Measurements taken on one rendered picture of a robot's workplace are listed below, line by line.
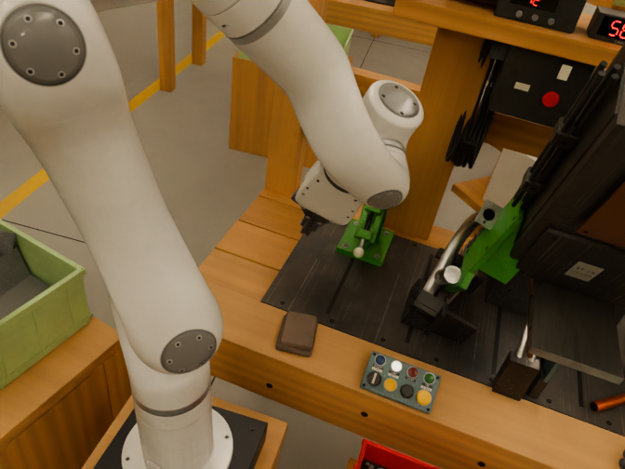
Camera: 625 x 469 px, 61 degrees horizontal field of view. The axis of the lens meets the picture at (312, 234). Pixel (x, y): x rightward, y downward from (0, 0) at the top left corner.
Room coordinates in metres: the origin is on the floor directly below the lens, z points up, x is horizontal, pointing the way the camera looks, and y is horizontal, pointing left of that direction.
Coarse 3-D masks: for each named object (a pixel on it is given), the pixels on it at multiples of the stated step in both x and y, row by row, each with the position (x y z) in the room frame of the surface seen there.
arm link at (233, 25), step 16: (96, 0) 0.52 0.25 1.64; (112, 0) 0.52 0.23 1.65; (128, 0) 0.52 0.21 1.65; (144, 0) 0.52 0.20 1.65; (192, 0) 0.53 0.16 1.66; (208, 0) 0.52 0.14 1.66; (224, 0) 0.52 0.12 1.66; (240, 0) 0.53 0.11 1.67; (256, 0) 0.54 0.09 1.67; (272, 0) 0.55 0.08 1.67; (208, 16) 0.54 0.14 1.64; (224, 16) 0.53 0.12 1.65; (240, 16) 0.53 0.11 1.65; (256, 16) 0.54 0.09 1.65; (224, 32) 0.55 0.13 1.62; (240, 32) 0.54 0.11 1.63
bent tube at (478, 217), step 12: (492, 204) 0.97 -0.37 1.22; (480, 216) 0.95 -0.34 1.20; (492, 216) 0.97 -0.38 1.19; (468, 228) 1.01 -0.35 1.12; (456, 240) 1.01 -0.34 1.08; (444, 252) 0.99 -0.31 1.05; (456, 252) 0.99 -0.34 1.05; (444, 264) 0.97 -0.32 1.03; (432, 276) 0.94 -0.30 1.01; (432, 288) 0.92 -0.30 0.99
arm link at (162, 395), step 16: (112, 304) 0.51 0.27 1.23; (128, 352) 0.47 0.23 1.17; (128, 368) 0.45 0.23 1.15; (144, 368) 0.45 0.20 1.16; (208, 368) 0.49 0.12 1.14; (144, 384) 0.44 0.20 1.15; (160, 384) 0.44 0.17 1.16; (176, 384) 0.44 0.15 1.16; (192, 384) 0.45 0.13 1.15; (208, 384) 0.48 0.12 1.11; (144, 400) 0.43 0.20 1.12; (160, 400) 0.43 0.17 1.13; (176, 400) 0.43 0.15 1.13; (192, 400) 0.45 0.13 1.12
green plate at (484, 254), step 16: (512, 208) 0.91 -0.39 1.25; (496, 224) 0.93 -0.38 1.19; (512, 224) 0.85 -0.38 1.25; (480, 240) 0.94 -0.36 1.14; (496, 240) 0.86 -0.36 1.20; (512, 240) 0.86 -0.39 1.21; (464, 256) 0.96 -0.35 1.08; (480, 256) 0.87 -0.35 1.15; (496, 256) 0.87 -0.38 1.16; (496, 272) 0.86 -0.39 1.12; (512, 272) 0.86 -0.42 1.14
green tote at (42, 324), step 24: (24, 240) 0.88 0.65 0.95; (48, 264) 0.85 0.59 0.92; (72, 264) 0.83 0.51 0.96; (48, 288) 0.74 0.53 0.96; (72, 288) 0.79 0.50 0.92; (24, 312) 0.68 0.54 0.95; (48, 312) 0.73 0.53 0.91; (72, 312) 0.77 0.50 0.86; (0, 336) 0.63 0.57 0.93; (24, 336) 0.67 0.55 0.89; (48, 336) 0.72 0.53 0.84; (0, 360) 0.62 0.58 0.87; (24, 360) 0.66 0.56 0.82; (0, 384) 0.60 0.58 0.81
